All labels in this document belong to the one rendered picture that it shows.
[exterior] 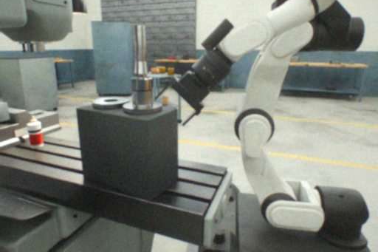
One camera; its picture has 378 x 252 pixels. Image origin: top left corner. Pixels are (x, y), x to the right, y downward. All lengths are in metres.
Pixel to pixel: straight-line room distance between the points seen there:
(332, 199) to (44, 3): 1.14
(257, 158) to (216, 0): 7.65
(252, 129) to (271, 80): 0.18
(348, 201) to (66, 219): 0.97
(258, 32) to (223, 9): 7.68
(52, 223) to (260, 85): 0.76
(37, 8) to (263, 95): 0.73
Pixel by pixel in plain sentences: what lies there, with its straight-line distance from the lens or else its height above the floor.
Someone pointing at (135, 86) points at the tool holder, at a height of 1.21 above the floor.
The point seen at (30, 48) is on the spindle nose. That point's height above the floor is 1.29.
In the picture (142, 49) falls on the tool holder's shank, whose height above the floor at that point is 1.29.
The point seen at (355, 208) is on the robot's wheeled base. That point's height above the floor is 0.72.
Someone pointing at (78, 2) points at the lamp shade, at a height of 1.44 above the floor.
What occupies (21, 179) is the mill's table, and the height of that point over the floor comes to 0.93.
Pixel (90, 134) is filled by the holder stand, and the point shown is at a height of 1.09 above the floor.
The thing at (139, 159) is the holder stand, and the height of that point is 1.06.
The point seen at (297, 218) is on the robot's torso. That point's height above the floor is 0.68.
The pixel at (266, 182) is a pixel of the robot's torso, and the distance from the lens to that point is 1.06.
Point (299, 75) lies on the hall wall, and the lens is 8.09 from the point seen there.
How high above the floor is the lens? 1.30
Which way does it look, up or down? 14 degrees down
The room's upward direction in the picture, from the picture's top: straight up
